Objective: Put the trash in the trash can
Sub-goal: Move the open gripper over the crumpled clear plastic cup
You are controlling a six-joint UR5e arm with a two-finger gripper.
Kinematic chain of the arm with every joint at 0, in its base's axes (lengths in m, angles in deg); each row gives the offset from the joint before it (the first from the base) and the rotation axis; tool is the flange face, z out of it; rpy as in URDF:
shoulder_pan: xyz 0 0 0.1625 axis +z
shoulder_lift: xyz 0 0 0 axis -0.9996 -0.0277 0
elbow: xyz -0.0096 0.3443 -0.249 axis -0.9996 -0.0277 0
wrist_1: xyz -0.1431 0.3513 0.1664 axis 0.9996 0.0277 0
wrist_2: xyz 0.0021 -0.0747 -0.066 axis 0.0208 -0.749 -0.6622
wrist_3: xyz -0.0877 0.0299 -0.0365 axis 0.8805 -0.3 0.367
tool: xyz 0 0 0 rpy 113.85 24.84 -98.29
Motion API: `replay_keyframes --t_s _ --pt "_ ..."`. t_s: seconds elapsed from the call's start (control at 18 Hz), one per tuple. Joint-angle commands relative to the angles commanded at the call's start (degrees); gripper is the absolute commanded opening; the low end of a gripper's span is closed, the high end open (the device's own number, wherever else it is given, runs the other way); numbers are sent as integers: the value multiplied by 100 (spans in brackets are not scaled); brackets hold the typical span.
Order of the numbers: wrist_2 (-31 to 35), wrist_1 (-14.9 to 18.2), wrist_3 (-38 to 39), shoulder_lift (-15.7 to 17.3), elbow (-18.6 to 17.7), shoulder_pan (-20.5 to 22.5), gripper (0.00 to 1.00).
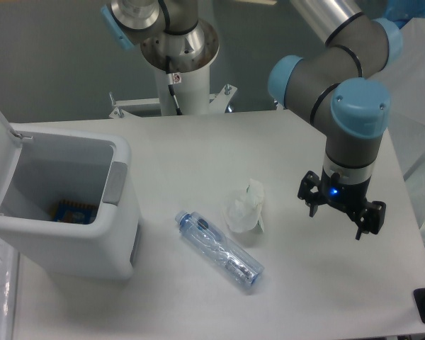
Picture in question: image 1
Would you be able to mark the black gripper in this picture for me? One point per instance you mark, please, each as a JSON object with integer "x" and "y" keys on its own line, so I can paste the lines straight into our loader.
{"x": 348, "y": 198}

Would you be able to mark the white paper wrapper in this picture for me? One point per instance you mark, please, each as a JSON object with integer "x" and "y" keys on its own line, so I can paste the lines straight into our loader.
{"x": 242, "y": 209}

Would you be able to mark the clear plastic water bottle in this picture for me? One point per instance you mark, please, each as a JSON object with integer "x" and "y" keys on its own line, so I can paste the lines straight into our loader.
{"x": 209, "y": 241}

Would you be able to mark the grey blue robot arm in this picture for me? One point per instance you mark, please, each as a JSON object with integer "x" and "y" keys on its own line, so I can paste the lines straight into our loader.
{"x": 333, "y": 92}

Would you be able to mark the white trash can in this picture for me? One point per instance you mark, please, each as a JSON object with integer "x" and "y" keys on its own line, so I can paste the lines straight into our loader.
{"x": 39, "y": 167}

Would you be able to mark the translucent plastic box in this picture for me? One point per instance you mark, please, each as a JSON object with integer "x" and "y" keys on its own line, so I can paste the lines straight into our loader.
{"x": 405, "y": 79}

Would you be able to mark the blue plastic bag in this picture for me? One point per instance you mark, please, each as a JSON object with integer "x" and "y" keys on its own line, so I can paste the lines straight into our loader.
{"x": 401, "y": 12}

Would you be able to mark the blue orange snack packet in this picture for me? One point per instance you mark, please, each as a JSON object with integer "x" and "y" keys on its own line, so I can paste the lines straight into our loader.
{"x": 73, "y": 212}

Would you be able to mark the paper sheet in plastic sleeve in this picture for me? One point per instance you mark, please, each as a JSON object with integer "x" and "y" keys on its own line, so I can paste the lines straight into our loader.
{"x": 8, "y": 283}

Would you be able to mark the white pedestal base frame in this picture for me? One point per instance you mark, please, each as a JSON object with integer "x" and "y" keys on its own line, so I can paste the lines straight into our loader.
{"x": 218, "y": 103}

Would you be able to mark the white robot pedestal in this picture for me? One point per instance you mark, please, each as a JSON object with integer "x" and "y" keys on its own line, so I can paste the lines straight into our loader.
{"x": 181, "y": 63}

